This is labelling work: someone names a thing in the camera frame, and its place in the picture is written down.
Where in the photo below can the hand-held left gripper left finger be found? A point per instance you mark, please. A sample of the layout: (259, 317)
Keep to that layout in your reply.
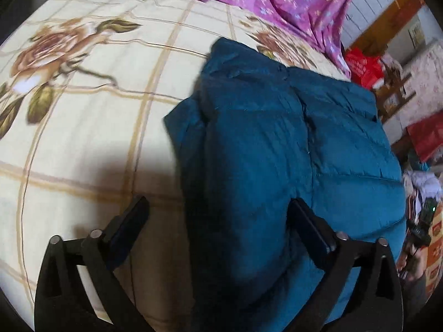
(127, 230)

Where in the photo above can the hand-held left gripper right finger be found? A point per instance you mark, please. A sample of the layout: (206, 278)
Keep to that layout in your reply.
(312, 230)

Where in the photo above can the teal padded jacket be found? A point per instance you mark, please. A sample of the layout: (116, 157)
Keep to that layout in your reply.
(270, 152)

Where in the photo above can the pile of bags and clothes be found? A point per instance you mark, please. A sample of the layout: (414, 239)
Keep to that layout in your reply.
(424, 183)

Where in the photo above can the person's right hand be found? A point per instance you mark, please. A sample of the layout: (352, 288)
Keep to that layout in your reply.
(412, 264)

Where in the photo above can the cream floral bed sheet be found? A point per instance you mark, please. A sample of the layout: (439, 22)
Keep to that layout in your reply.
(103, 110)

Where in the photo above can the wooden chair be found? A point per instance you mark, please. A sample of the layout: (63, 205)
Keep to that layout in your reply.
(396, 93)

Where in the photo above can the red plastic bag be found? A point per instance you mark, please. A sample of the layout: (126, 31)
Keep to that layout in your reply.
(363, 67)

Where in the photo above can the brown wooden wall trim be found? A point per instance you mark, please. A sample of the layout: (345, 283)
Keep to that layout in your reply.
(391, 24)

